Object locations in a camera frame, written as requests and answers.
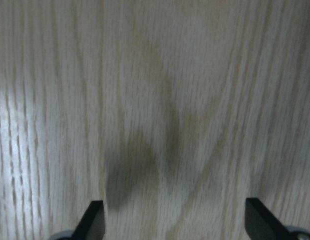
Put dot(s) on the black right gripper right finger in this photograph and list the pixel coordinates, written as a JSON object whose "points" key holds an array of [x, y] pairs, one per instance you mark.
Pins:
{"points": [[261, 224]]}

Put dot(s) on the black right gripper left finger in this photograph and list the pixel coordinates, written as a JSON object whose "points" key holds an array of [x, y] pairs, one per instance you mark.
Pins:
{"points": [[92, 223]]}

